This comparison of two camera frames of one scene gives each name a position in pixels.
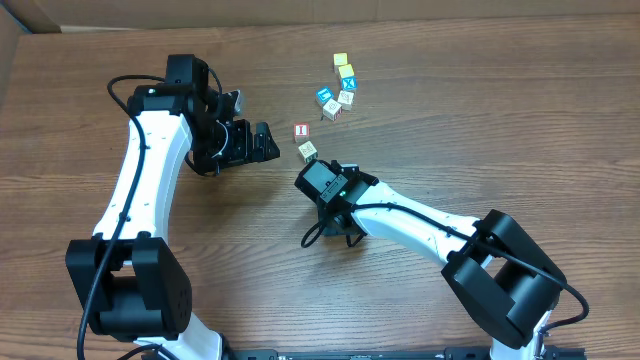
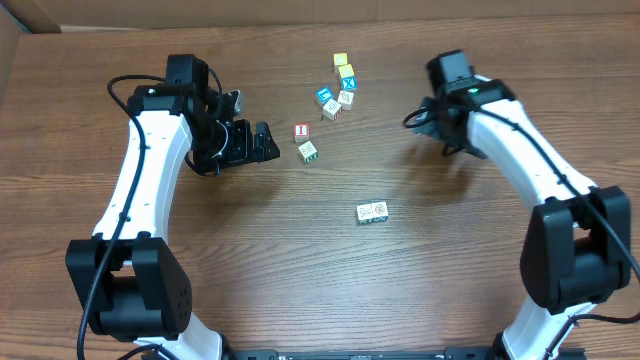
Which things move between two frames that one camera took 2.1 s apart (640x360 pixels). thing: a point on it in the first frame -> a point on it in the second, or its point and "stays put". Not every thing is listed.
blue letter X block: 349,83 stays put
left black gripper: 242,151 stays put
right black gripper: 330,225 -> 432,118
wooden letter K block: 308,151 stays put
